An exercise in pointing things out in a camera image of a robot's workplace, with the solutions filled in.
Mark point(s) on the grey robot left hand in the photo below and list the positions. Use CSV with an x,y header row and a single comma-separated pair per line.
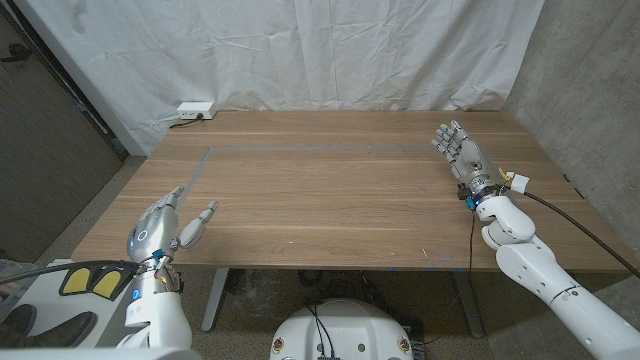
x,y
152,235

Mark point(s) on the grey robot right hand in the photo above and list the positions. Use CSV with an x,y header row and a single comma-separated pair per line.
x,y
467,160

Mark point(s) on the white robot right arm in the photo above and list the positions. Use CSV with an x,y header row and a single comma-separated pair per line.
x,y
550,285

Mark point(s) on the black yellow foot pedal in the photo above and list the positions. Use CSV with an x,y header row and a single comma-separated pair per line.
x,y
77,281

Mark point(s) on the grey table leg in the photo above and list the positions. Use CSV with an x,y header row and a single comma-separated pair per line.
x,y
470,305
215,300

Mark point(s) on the white floor board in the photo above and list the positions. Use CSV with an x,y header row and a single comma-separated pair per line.
x,y
47,297

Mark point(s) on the white robot head housing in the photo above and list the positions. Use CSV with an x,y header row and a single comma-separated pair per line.
x,y
100,354

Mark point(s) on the white power strip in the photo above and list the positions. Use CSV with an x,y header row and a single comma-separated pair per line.
x,y
196,110

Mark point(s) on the clear plastic box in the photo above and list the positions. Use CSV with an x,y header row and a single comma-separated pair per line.
x,y
7,295

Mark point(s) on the white wrinkled backdrop sheet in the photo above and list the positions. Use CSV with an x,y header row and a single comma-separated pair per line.
x,y
300,50

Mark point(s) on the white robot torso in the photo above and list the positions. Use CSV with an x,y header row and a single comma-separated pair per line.
x,y
340,330

